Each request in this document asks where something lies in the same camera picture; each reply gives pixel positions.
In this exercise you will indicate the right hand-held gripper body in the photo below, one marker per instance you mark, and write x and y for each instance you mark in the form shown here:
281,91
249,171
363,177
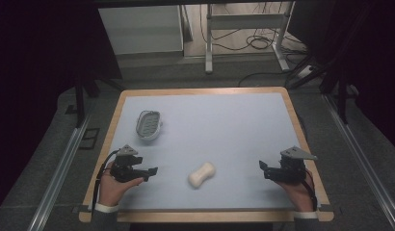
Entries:
290,170

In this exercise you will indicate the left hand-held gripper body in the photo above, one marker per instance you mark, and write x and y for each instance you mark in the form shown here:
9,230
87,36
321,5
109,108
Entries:
124,168

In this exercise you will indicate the person's left hand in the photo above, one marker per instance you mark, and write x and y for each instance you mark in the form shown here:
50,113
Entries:
113,191

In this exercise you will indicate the person's right hand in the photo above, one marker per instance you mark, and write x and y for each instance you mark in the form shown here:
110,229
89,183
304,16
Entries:
298,195

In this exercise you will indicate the grey soap dish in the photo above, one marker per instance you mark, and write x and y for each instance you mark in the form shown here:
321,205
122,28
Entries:
148,125

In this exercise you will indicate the white soap bar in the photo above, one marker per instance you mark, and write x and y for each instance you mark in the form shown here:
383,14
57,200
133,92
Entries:
201,174

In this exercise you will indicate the light blue table mat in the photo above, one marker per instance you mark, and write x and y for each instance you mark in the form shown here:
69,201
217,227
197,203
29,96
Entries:
211,134

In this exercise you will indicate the black stand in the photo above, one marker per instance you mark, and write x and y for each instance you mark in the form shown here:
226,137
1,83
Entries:
338,93
81,93

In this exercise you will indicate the white power strip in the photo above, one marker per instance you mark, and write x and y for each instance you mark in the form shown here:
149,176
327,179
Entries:
305,71

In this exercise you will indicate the white cabinet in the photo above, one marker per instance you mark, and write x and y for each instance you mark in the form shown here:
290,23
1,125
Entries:
141,30

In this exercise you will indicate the metal floor rail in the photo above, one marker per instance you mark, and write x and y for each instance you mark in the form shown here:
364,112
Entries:
362,160
59,174

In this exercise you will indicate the white metal desk frame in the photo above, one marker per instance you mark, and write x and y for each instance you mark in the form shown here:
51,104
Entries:
247,21

